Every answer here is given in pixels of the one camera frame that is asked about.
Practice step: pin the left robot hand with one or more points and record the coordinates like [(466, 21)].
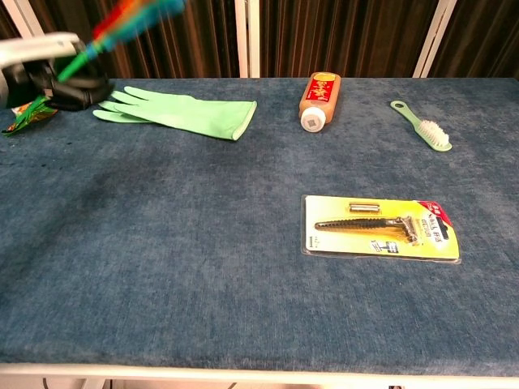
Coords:
[(36, 48)]

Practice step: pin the red hand clapper toy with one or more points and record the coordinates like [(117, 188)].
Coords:
[(134, 20)]

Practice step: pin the crumpled green snack bag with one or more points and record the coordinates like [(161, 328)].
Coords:
[(28, 115)]

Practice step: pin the green rubber glove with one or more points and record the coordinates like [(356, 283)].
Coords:
[(182, 111)]

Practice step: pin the blue table cloth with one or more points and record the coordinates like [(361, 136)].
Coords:
[(202, 263)]

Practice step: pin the brown bottle with red label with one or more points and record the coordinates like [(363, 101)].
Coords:
[(318, 95)]

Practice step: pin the dark brown curtain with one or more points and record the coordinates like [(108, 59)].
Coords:
[(324, 36)]

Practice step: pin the razor in yellow blister pack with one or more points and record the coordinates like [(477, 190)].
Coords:
[(365, 235)]

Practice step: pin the green brush with white bristles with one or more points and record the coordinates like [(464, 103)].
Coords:
[(434, 131)]

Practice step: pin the white frame post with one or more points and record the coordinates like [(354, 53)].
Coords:
[(434, 40), (24, 18), (247, 36)]

